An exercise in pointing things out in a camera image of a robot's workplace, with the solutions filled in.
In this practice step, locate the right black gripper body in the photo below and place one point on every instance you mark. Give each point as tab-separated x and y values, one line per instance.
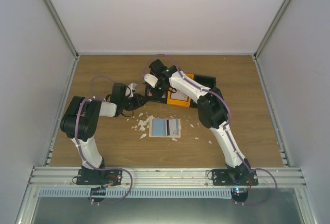
163	89

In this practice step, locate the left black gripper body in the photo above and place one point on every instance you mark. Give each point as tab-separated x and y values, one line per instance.
132	105

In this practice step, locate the black bin with red cards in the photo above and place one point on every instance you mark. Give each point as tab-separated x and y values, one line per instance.
151	98

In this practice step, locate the yellow bin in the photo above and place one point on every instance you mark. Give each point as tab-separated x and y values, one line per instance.
189	103

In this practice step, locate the beige card holder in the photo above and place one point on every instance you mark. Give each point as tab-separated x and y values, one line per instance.
157	128

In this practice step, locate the black bin with teal cards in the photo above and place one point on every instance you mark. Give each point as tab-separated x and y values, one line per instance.
204	80

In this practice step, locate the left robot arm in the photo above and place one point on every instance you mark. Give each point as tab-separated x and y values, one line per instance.
80	120

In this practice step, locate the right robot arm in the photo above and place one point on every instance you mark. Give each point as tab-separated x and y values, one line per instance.
213	112

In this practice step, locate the white patterned card stack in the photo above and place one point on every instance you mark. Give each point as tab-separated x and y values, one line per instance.
178	95

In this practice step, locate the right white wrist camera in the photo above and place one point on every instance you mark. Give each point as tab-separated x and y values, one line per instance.
150	80

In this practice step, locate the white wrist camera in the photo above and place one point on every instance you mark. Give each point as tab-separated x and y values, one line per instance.
150	80
131	88

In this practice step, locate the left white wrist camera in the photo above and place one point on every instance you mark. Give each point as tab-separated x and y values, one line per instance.
131	88

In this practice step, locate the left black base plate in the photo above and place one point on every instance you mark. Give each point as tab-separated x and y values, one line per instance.
96	177

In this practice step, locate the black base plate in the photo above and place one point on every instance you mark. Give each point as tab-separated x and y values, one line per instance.
222	177
96	177

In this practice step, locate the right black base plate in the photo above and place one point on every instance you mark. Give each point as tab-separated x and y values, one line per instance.
222	177

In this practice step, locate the aluminium front rail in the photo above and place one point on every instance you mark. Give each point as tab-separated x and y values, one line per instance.
144	177

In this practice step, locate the grey slotted cable duct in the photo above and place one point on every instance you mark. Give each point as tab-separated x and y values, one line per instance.
137	192

